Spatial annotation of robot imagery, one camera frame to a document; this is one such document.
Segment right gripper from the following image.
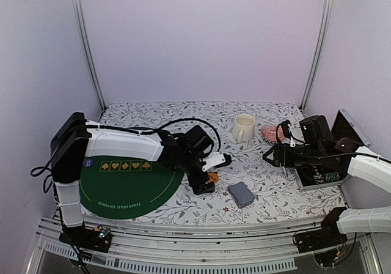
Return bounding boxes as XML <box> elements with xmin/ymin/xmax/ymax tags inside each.
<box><xmin>263</xmin><ymin>143</ymin><xmax>323</xmax><ymax>169</ymax></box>

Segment orange big blind button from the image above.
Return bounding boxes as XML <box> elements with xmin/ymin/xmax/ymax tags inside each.
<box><xmin>208</xmin><ymin>172</ymin><xmax>219</xmax><ymax>184</ymax></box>

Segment purple small blind button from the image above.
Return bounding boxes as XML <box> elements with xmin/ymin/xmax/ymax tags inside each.
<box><xmin>83</xmin><ymin>158</ymin><xmax>93</xmax><ymax>168</ymax></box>

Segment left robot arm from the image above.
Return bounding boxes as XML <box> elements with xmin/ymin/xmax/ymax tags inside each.
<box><xmin>30</xmin><ymin>112</ymin><xmax>231</xmax><ymax>253</ymax></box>

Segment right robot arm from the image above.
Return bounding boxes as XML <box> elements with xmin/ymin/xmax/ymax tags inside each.
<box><xmin>261</xmin><ymin>109</ymin><xmax>390</xmax><ymax>253</ymax></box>

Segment red patterned bowl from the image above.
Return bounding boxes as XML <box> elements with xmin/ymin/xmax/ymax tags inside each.
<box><xmin>260</xmin><ymin>124</ymin><xmax>285</xmax><ymax>143</ymax></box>

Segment white ceramic mug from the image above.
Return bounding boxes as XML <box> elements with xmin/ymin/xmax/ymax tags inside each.
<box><xmin>232</xmin><ymin>114</ymin><xmax>255</xmax><ymax>143</ymax></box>

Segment blue playing card deck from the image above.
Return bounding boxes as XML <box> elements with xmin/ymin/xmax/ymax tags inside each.
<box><xmin>227</xmin><ymin>182</ymin><xmax>255</xmax><ymax>209</ymax></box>

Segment floral tablecloth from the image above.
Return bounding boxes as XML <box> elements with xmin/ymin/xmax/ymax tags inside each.
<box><xmin>100</xmin><ymin>102</ymin><xmax>342</xmax><ymax>226</ymax></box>

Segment poker chips in case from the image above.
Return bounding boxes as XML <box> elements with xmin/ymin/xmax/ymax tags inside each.
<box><xmin>313</xmin><ymin>168</ymin><xmax>340</xmax><ymax>184</ymax></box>

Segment green poker mat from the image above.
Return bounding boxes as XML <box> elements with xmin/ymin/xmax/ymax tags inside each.
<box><xmin>79</xmin><ymin>156</ymin><xmax>184</xmax><ymax>220</ymax></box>

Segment front aluminium rail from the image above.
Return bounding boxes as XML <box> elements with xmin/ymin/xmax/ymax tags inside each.
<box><xmin>26</xmin><ymin>215</ymin><xmax>381</xmax><ymax>274</ymax></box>

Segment right aluminium frame post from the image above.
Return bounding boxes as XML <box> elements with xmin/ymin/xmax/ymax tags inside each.
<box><xmin>300</xmin><ymin>0</ymin><xmax>333</xmax><ymax>113</ymax></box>

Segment aluminium frame post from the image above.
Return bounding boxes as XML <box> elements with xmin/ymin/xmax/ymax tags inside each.
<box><xmin>300</xmin><ymin>0</ymin><xmax>333</xmax><ymax>113</ymax></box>
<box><xmin>72</xmin><ymin>0</ymin><xmax>106</xmax><ymax>112</ymax></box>

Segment left aluminium frame post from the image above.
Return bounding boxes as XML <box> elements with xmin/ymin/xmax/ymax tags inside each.
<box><xmin>72</xmin><ymin>0</ymin><xmax>106</xmax><ymax>112</ymax></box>

